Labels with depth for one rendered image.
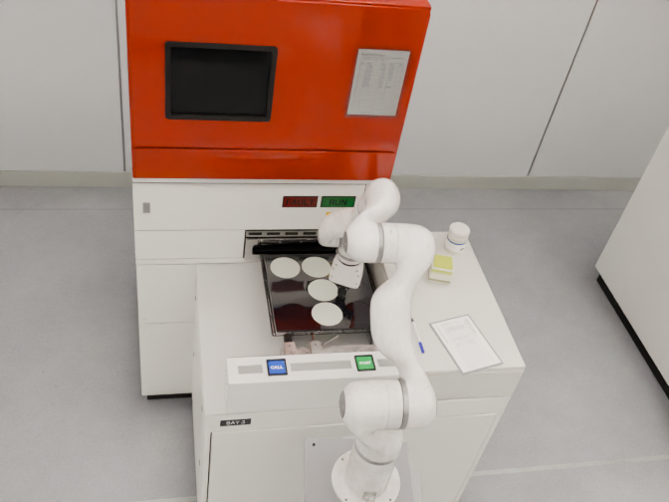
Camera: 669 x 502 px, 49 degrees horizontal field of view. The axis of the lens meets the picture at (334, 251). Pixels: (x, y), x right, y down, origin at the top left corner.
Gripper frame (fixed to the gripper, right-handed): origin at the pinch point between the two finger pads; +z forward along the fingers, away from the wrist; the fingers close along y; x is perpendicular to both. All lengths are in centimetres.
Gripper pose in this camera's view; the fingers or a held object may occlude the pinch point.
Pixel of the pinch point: (341, 291)
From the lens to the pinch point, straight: 243.5
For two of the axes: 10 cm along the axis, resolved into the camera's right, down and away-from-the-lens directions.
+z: -1.5, 7.3, 6.7
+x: 2.7, -6.2, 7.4
